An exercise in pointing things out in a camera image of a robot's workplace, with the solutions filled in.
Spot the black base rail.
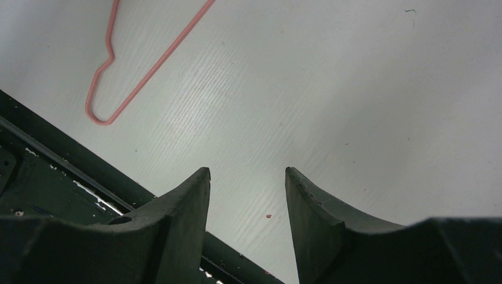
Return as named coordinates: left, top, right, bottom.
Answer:
left=1, top=93, right=278, bottom=283

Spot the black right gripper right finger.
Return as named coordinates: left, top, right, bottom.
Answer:
left=285, top=167, right=501, bottom=283

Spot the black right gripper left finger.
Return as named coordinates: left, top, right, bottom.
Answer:
left=1, top=167, right=211, bottom=283

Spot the thin pink wire hanger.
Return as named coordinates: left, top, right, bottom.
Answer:
left=85, top=0, right=217, bottom=127

